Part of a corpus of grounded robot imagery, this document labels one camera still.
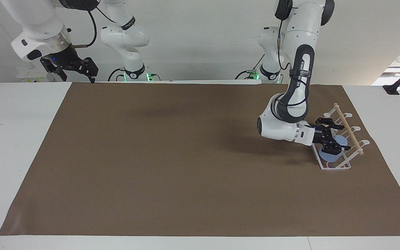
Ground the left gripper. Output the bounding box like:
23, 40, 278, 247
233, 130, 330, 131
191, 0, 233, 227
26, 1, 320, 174
310, 117, 352, 156

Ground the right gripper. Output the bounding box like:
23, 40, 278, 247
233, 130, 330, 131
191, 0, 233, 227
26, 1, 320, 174
40, 45, 99, 84

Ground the blue plate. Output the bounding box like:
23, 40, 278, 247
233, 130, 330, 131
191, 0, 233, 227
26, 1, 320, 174
317, 135, 349, 163

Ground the white wire dish rack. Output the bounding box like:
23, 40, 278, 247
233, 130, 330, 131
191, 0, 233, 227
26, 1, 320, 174
310, 102, 371, 171

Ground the black cable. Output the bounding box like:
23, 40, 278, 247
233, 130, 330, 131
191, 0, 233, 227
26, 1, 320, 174
70, 6, 98, 49
275, 0, 295, 72
235, 70, 258, 80
107, 67, 127, 82

